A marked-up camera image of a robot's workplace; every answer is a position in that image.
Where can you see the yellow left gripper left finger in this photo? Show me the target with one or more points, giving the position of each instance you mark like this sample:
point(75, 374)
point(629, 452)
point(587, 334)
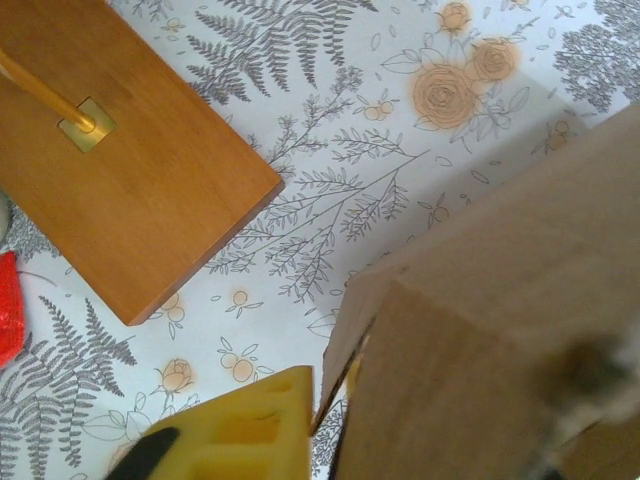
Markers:
point(250, 435)

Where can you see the floral printed table cover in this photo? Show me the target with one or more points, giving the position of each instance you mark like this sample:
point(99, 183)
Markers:
point(350, 150)

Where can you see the brown cardboard box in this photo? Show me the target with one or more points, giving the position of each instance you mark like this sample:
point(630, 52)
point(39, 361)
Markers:
point(475, 300)

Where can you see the red yellow snack packet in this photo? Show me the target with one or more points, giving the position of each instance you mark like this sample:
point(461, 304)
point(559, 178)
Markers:
point(10, 310)

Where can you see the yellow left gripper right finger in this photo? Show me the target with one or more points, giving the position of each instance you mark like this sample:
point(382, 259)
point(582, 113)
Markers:
point(357, 367)

